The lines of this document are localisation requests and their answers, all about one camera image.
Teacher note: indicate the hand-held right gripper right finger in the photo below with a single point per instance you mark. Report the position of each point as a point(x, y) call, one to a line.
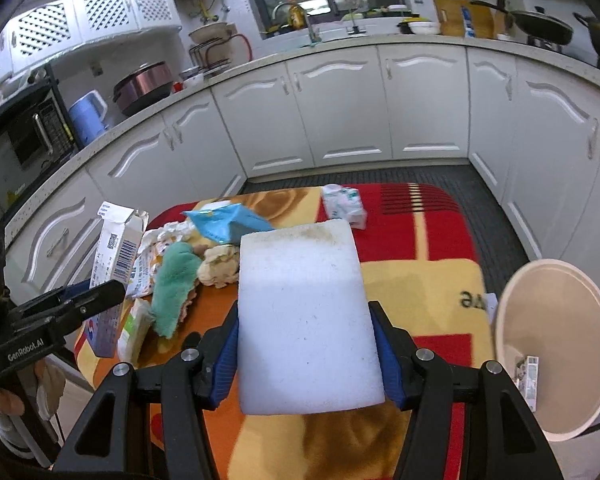
point(385, 355)

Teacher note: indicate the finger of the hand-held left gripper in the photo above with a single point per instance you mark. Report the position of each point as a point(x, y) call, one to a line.
point(80, 289)
point(100, 295)

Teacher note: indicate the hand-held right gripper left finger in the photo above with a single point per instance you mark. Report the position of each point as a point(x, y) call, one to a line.
point(225, 360)

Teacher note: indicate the yellow green packet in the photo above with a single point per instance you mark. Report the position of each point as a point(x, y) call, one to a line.
point(135, 330)

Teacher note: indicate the white barcode cardboard box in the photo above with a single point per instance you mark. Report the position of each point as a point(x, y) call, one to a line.
point(117, 240)

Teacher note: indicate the green cloth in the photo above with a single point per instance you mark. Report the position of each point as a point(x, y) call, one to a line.
point(172, 285)

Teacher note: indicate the white sponge block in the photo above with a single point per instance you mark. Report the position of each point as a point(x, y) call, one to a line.
point(305, 310)

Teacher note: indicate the beige tissue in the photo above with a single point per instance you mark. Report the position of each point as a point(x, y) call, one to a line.
point(217, 265)

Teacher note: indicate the blue snack packet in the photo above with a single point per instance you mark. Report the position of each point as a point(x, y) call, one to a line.
point(220, 222)

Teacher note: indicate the beige round bin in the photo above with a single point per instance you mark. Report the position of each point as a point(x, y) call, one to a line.
point(555, 320)

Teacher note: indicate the person's left hand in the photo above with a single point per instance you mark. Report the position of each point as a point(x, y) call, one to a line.
point(50, 385)

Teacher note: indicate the red yellow printed blanket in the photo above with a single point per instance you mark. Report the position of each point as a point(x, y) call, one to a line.
point(430, 240)

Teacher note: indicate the small white box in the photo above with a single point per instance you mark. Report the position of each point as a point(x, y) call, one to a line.
point(529, 380)

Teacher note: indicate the black microwave oven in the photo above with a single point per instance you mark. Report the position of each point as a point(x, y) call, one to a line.
point(15, 150)

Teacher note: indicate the white green tissue packet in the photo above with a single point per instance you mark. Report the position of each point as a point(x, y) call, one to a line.
point(342, 205)

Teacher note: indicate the blue electric kettle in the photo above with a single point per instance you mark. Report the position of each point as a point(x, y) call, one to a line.
point(87, 120)

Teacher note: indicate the dark ribbed floor mat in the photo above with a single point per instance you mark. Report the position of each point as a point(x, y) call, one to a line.
point(480, 195)

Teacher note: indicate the copper rice cooker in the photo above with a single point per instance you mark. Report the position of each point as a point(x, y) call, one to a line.
point(142, 87)

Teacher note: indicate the white kitchen base cabinets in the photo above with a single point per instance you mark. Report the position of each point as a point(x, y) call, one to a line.
point(350, 110)

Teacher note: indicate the dish rack with bowl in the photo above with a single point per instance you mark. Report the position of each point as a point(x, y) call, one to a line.
point(215, 40)

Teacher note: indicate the white bowl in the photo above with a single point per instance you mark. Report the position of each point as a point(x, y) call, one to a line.
point(420, 27)

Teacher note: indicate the metal kitchen faucet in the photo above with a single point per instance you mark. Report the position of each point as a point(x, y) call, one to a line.
point(310, 27)

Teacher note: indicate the yellow bottle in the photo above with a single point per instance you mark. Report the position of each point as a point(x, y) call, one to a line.
point(296, 16)

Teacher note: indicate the wooden cutting board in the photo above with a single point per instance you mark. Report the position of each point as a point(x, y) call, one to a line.
point(450, 17)

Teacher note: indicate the black frying pan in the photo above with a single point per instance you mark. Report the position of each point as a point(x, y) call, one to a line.
point(540, 25)

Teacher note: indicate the white lattice wall cabinets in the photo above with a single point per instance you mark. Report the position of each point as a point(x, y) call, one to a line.
point(45, 25)

